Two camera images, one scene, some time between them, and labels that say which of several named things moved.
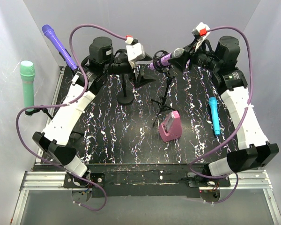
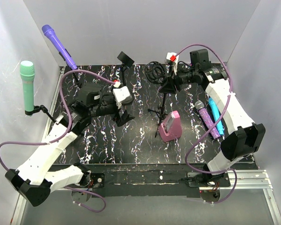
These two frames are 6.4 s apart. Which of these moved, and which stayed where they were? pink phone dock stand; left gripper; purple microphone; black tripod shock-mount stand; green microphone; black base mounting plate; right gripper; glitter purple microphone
Moved: right gripper; left gripper; glitter purple microphone; black tripod shock-mount stand
Stayed: green microphone; pink phone dock stand; purple microphone; black base mounting plate
